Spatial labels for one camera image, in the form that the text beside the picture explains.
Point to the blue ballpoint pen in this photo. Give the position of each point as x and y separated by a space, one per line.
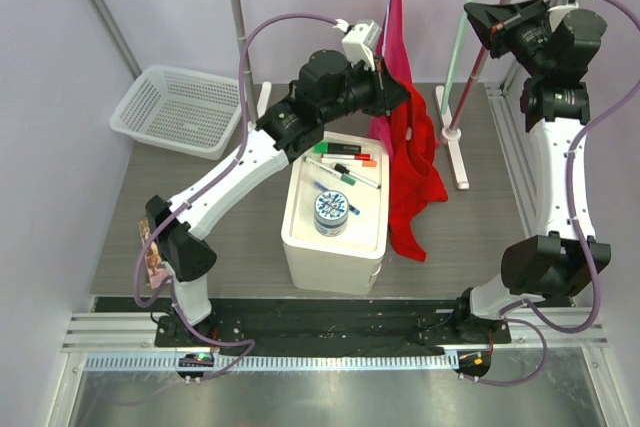
323 188

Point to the pink illustrated book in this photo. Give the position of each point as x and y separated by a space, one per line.
153 262

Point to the green highlighter marker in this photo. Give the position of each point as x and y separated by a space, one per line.
337 148

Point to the white slotted cable duct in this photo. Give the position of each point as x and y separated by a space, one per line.
167 362

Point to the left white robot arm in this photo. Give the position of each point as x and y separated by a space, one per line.
328 88

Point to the mint green hanger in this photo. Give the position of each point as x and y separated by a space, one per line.
456 51

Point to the pink t shirt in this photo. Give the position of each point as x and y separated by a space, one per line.
395 47

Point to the red whiteboard marker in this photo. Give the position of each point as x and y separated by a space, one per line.
357 157

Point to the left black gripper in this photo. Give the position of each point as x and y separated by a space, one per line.
387 92

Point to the blue patterned round tin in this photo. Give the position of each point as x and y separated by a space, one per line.
331 211

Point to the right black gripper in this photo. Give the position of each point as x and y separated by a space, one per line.
496 24

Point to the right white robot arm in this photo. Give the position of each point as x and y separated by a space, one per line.
562 256

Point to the red t shirt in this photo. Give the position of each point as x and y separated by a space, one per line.
414 180

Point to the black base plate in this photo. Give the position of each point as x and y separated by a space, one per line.
333 328

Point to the white foam box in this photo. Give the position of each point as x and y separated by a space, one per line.
350 262

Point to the white plastic basket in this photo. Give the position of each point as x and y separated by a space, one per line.
181 110

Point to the green capped white marker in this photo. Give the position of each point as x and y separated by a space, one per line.
343 174

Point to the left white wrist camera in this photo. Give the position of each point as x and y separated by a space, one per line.
359 41

